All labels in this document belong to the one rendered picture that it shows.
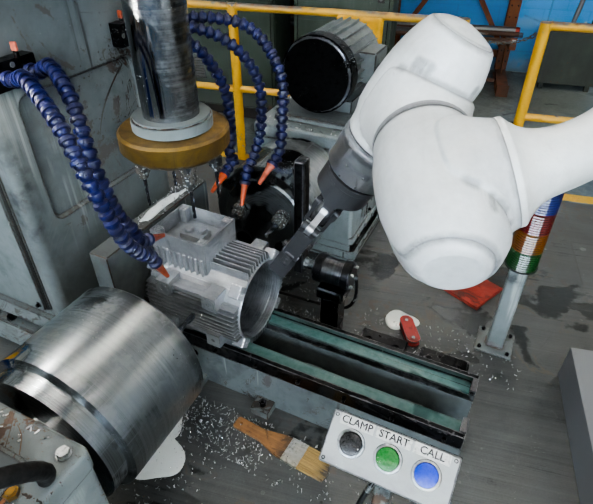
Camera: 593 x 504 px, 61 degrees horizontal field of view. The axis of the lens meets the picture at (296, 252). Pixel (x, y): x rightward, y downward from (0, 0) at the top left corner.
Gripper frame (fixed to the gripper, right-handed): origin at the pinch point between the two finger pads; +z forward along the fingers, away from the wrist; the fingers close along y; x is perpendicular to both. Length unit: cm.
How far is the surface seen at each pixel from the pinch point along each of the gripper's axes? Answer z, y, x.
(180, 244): 15.0, -0.9, -16.5
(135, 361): 9.6, 23.8, -7.3
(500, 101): 103, -424, 59
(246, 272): 12.0, -2.9, -4.1
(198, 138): -5.0, -3.5, -22.3
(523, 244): -9.4, -33.2, 33.4
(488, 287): 17, -54, 45
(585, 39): 36, -477, 83
